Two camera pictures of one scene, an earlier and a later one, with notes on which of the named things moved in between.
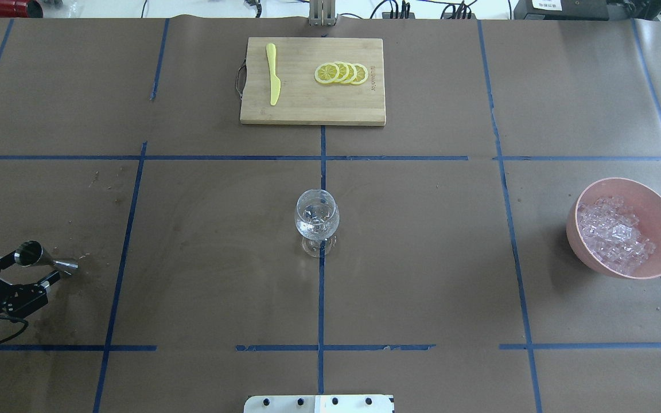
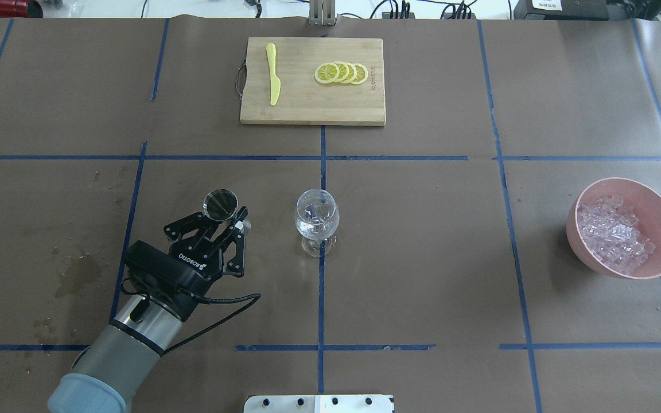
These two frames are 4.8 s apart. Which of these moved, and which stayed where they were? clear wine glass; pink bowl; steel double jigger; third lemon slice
Moved: steel double jigger
Stayed: pink bowl; third lemon slice; clear wine glass
